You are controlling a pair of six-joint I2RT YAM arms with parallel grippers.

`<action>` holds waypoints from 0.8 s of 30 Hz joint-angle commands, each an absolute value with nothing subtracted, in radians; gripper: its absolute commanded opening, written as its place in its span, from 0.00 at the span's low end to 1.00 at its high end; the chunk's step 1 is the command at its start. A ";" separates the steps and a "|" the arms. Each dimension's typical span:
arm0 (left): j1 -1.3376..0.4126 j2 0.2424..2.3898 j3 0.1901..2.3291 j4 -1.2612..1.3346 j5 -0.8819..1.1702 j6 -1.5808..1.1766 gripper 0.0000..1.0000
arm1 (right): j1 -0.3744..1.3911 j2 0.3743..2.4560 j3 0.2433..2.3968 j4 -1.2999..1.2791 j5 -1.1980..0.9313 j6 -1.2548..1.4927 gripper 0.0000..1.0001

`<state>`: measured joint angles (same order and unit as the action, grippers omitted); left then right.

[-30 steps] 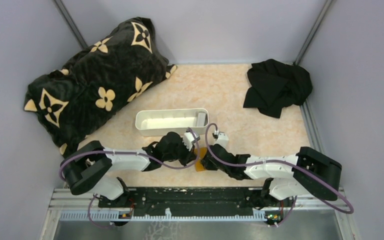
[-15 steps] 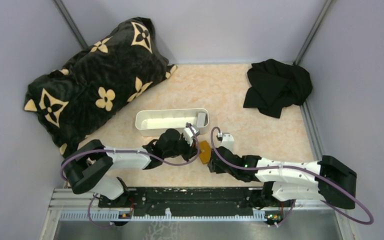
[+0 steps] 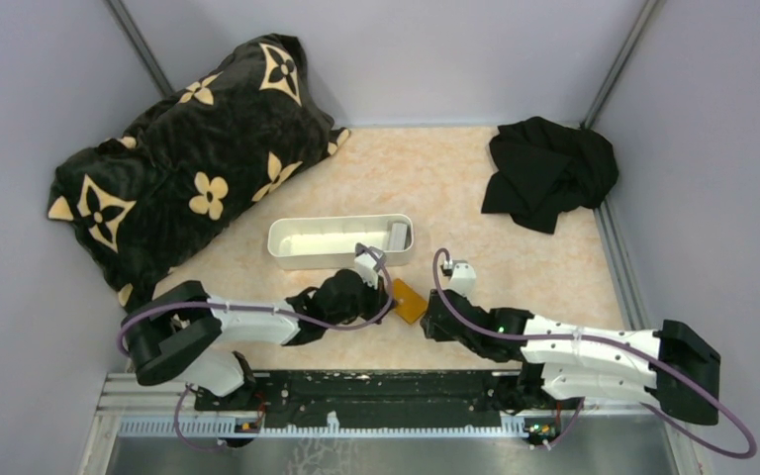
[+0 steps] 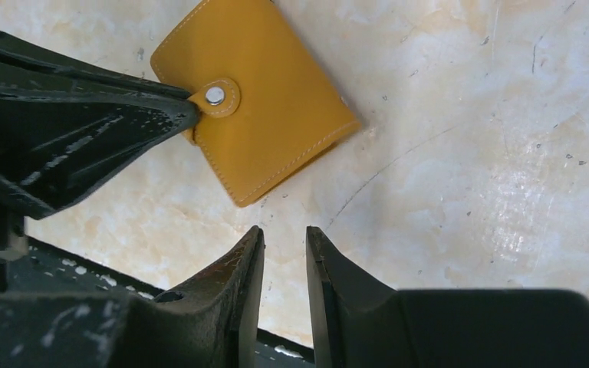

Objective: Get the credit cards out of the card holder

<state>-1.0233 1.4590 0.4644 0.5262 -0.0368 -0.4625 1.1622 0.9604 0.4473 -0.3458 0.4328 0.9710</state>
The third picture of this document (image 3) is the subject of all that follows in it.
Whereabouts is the mustard leather card holder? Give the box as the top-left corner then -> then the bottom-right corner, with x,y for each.
392,279 -> 428,325

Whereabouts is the white oblong plastic tray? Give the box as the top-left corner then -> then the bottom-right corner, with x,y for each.
266,214 -> 415,270

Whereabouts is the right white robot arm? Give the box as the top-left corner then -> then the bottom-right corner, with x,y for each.
421,290 -> 720,426

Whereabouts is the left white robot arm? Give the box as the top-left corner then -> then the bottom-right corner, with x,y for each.
116,269 -> 396,398

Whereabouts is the crumpled black cloth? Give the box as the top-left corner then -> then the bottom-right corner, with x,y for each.
481,117 -> 619,235

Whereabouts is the black floral patterned pillow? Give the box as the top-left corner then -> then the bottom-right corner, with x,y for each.
47,34 -> 349,311

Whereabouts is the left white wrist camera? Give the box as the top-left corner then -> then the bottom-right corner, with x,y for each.
353,242 -> 385,289

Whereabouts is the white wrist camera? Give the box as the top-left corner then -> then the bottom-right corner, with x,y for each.
440,259 -> 477,298
353,242 -> 385,289

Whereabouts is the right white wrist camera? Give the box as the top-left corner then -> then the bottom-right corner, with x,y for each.
440,259 -> 477,298

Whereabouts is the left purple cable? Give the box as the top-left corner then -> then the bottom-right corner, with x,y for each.
116,244 -> 398,358

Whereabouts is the purple cable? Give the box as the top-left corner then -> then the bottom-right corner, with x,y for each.
431,247 -> 759,460
116,244 -> 398,358

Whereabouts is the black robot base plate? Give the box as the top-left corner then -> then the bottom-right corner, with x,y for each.
194,370 -> 579,429

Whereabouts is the aluminium frame rail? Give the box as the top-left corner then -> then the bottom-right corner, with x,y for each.
98,374 -> 573,440

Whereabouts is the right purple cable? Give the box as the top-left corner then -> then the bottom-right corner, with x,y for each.
431,247 -> 759,460

